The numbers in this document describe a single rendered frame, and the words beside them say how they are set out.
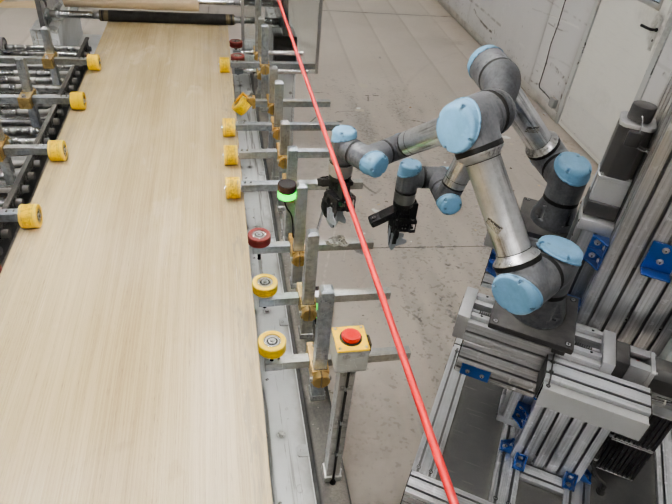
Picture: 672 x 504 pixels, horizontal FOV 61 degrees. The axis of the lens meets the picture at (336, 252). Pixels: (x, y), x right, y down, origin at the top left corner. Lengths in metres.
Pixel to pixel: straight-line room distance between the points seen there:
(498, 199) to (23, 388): 1.24
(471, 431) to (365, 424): 0.47
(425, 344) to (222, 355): 1.55
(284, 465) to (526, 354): 0.75
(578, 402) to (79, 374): 1.28
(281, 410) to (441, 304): 1.57
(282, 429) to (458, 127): 1.01
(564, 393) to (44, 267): 1.55
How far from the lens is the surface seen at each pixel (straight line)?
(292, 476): 1.71
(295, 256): 1.97
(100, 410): 1.54
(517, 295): 1.43
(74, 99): 2.89
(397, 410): 2.66
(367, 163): 1.64
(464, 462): 2.32
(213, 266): 1.87
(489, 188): 1.39
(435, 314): 3.12
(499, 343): 1.70
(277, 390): 1.87
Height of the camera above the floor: 2.09
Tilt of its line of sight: 38 degrees down
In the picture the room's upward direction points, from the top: 6 degrees clockwise
